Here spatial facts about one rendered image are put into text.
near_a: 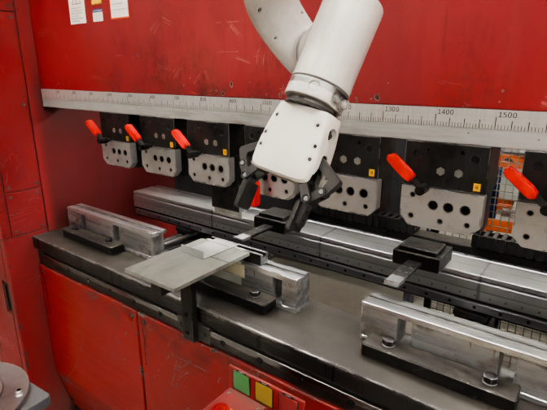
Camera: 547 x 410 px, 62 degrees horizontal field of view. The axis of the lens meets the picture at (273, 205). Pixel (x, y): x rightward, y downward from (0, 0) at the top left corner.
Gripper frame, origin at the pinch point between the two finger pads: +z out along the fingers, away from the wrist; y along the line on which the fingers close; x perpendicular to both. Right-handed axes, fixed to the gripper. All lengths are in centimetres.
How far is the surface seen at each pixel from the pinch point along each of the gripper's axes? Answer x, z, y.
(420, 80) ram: -25.1, -31.9, -3.1
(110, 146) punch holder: -38, 2, 89
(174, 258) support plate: -36, 22, 45
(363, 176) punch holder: -33.7, -13.4, 3.8
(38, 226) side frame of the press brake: -48, 40, 123
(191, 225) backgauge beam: -77, 18, 80
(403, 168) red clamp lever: -28.2, -16.3, -5.3
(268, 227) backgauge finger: -65, 6, 40
